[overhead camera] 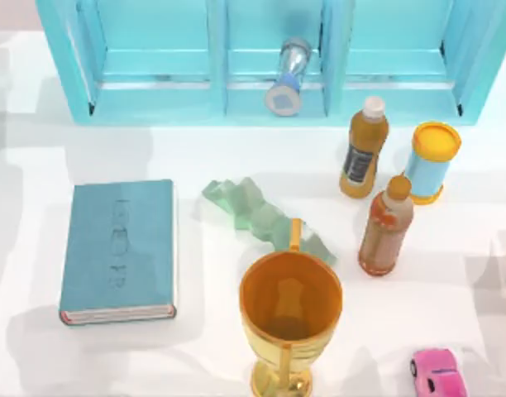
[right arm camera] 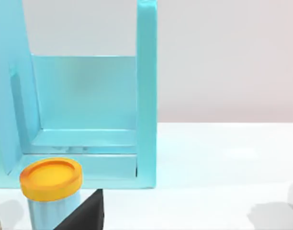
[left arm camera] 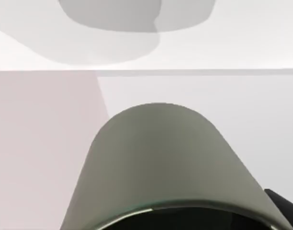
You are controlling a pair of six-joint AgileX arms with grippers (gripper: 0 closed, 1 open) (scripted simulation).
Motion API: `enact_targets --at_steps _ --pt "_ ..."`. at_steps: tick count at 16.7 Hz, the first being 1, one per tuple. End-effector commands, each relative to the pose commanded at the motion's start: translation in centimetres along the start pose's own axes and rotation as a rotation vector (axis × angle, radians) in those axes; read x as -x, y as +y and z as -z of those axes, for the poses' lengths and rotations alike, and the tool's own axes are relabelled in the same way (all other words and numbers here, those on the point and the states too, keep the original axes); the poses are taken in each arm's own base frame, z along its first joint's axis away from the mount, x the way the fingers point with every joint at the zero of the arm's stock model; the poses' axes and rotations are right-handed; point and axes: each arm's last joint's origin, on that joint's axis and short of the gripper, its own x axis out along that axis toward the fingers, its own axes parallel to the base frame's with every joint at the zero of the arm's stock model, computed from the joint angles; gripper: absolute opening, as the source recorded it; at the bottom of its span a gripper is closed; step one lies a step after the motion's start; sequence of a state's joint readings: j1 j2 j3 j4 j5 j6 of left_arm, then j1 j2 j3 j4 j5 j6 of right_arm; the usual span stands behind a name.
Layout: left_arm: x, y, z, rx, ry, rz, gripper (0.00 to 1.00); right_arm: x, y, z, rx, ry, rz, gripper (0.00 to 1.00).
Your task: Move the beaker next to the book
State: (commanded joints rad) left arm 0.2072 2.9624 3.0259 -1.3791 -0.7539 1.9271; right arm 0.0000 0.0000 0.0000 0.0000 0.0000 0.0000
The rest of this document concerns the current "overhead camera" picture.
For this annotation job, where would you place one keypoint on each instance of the orange juice bottle white cap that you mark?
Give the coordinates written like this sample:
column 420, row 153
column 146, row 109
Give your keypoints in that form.
column 364, row 153

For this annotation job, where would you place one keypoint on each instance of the blue book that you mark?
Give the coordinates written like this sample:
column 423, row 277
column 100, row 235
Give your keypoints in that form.
column 120, row 248

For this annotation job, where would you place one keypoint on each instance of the brown tea bottle orange cap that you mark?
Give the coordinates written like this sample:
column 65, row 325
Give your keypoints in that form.
column 386, row 231

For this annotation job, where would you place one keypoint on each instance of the light blue rack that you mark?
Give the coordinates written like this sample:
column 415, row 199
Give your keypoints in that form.
column 162, row 62

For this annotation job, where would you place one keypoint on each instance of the blue can yellow lid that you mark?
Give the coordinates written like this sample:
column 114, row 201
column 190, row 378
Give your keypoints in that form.
column 430, row 165

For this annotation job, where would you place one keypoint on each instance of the pink toy car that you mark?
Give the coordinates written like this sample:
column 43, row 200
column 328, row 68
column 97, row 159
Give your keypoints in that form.
column 438, row 374

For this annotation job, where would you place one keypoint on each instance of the gold trophy cup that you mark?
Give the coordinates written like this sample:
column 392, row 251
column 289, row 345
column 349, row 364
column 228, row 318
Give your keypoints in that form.
column 292, row 314

